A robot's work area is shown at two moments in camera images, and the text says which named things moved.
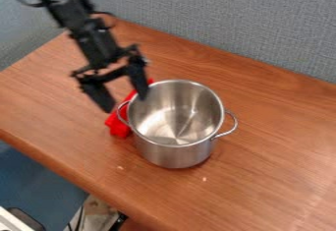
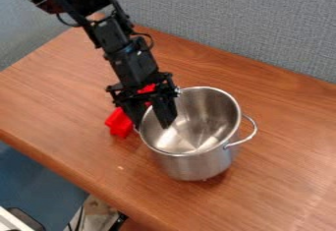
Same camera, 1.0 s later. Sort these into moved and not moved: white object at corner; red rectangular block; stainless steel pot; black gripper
Moved: stainless steel pot; black gripper
Not moved: red rectangular block; white object at corner
